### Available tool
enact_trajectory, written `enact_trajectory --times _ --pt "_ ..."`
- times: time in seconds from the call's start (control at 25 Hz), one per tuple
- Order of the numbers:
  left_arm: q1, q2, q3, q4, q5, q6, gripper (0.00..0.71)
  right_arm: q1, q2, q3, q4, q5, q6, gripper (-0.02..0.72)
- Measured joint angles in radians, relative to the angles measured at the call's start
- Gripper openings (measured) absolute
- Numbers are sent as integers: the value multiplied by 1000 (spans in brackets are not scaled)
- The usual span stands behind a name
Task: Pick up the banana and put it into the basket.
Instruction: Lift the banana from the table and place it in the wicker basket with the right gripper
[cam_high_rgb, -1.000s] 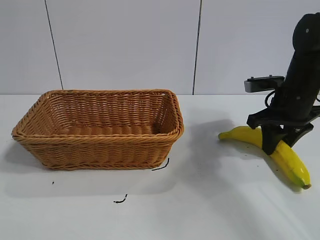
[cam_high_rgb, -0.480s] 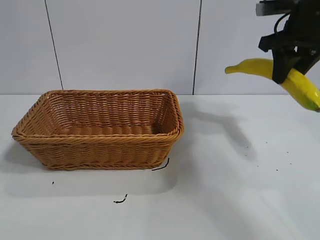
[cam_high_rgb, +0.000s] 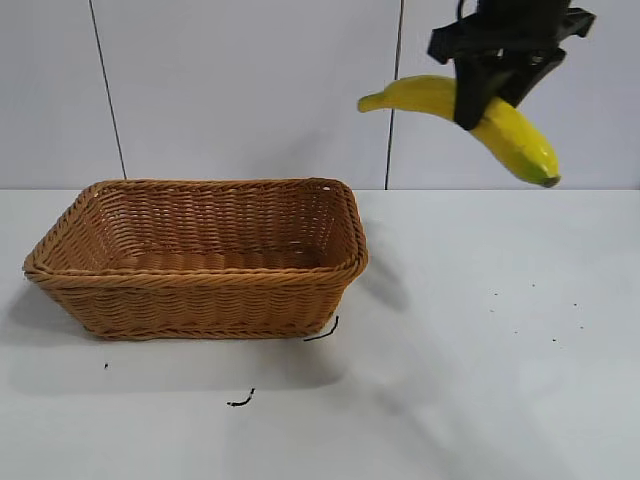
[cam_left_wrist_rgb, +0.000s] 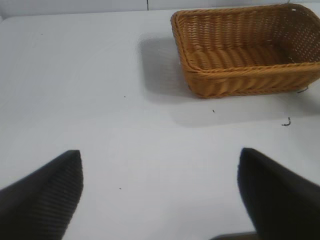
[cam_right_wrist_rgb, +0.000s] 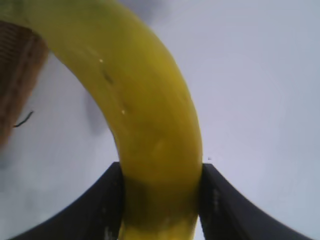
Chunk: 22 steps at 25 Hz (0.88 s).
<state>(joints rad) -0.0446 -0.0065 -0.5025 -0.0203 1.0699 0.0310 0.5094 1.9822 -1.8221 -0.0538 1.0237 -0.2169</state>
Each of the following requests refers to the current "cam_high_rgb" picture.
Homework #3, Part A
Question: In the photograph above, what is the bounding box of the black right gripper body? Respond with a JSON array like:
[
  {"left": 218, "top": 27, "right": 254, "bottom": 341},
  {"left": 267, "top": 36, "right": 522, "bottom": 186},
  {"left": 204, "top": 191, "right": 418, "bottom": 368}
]
[{"left": 428, "top": 0, "right": 598, "bottom": 64}]

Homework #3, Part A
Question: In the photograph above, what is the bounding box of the brown woven wicker basket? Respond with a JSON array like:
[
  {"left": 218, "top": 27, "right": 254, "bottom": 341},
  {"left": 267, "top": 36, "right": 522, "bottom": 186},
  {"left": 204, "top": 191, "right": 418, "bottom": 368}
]
[{"left": 22, "top": 177, "right": 370, "bottom": 342}]

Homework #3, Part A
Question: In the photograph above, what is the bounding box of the yellow banana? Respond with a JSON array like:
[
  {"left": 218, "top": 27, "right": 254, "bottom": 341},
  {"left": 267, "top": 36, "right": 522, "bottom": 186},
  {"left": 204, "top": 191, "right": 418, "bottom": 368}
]
[{"left": 356, "top": 74, "right": 562, "bottom": 189}]

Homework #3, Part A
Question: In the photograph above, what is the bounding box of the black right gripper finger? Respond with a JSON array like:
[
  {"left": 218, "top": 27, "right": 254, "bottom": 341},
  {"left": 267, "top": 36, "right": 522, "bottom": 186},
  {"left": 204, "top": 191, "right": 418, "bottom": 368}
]
[
  {"left": 452, "top": 51, "right": 522, "bottom": 132},
  {"left": 501, "top": 46, "right": 568, "bottom": 108}
]

